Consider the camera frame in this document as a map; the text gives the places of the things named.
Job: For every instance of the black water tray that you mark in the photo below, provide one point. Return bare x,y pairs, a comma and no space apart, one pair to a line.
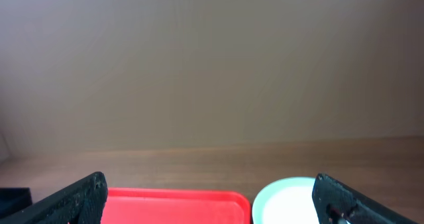
13,200

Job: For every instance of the light blue plate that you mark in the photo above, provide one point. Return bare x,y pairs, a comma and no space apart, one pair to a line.
286,201

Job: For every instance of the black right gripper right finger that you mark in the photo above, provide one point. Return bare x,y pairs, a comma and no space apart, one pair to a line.
336,202

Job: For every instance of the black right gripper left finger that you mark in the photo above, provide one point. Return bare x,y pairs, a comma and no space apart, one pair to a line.
79,203

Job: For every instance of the red plastic tray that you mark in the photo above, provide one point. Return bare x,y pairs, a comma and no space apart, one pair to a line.
156,206

